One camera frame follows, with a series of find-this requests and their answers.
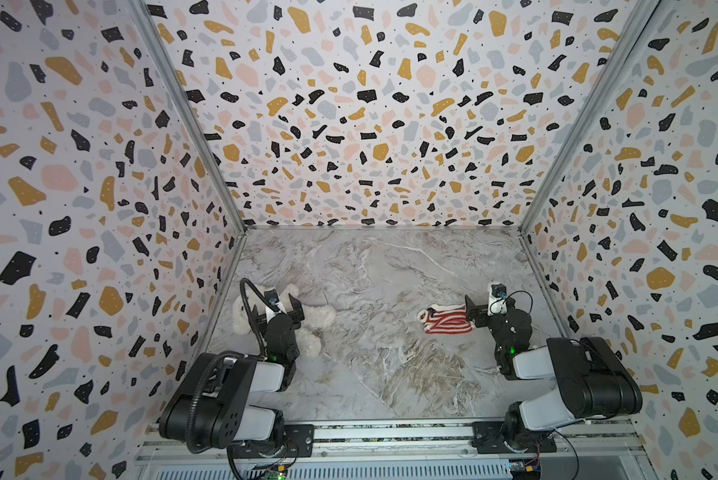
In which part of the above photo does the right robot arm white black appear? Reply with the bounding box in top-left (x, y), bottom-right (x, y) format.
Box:
top-left (465, 295), bottom-right (643, 451)

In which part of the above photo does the red white striped knit sweater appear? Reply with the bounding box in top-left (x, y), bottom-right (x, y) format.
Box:
top-left (417, 304), bottom-right (474, 335)

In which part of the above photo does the white plush teddy bear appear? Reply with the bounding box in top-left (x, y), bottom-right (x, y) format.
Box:
top-left (230, 284), bottom-right (336, 358)

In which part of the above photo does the white slotted cable duct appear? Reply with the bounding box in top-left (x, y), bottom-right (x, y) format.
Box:
top-left (151, 459), bottom-right (513, 479)

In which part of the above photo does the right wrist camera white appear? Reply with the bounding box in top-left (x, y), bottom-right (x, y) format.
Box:
top-left (488, 282), bottom-right (508, 316)

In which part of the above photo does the right thin black cable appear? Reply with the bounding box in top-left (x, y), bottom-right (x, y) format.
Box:
top-left (502, 290), bottom-right (535, 316)

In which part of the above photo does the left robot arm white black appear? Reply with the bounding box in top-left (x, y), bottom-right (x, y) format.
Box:
top-left (158, 290), bottom-right (304, 458)

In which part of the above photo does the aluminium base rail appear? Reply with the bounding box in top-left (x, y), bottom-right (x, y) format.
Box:
top-left (136, 418), bottom-right (645, 460)

